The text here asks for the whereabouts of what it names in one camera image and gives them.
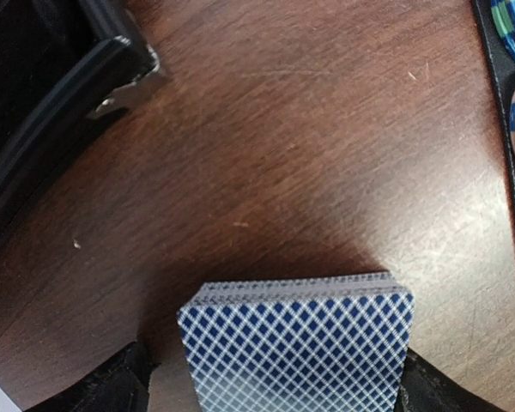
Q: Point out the round black poker mat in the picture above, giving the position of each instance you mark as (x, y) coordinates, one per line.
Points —
(502, 74)

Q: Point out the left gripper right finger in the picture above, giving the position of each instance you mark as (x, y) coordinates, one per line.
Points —
(424, 388)

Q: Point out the blue playing card deck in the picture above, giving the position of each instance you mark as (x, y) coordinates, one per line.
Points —
(318, 344)

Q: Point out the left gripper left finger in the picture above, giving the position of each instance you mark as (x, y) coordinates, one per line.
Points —
(121, 383)

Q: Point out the black poker set case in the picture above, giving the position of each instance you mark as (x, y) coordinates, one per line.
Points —
(68, 71)

